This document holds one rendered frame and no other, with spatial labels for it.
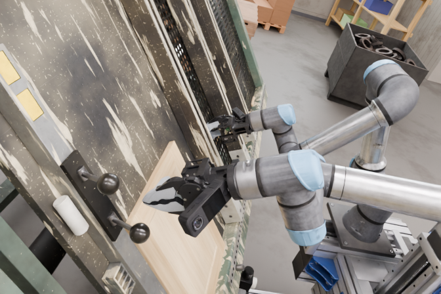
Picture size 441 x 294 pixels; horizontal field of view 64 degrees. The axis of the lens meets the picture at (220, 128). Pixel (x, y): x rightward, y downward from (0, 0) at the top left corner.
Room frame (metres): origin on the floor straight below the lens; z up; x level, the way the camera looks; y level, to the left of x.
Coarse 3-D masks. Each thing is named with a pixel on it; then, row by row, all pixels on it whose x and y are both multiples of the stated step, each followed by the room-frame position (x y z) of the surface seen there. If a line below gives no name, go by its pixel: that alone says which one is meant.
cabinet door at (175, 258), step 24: (168, 144) 0.88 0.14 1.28; (168, 168) 0.79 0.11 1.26; (144, 192) 0.65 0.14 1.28; (144, 216) 0.59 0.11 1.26; (168, 216) 0.68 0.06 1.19; (168, 240) 0.63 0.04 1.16; (192, 240) 0.73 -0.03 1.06; (216, 240) 0.85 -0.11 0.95; (168, 264) 0.58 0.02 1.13; (192, 264) 0.67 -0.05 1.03; (216, 264) 0.78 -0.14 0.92; (168, 288) 0.53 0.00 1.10; (192, 288) 0.61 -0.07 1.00
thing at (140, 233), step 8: (112, 216) 0.47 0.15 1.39; (112, 224) 0.46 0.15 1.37; (120, 224) 0.45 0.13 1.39; (128, 224) 0.44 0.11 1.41; (136, 224) 0.42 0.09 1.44; (144, 224) 0.43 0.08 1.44; (136, 232) 0.41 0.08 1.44; (144, 232) 0.41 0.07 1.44; (136, 240) 0.40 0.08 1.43; (144, 240) 0.41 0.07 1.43
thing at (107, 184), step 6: (78, 168) 0.47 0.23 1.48; (84, 168) 0.47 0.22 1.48; (78, 174) 0.46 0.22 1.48; (84, 174) 0.46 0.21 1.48; (90, 174) 0.45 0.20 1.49; (108, 174) 0.42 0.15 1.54; (114, 174) 0.43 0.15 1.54; (84, 180) 0.46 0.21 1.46; (96, 180) 0.43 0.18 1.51; (102, 180) 0.41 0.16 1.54; (108, 180) 0.41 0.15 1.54; (114, 180) 0.42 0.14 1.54; (102, 186) 0.40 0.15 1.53; (108, 186) 0.40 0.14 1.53; (114, 186) 0.41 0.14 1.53; (102, 192) 0.40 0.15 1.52; (108, 192) 0.40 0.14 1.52; (114, 192) 0.41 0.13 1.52
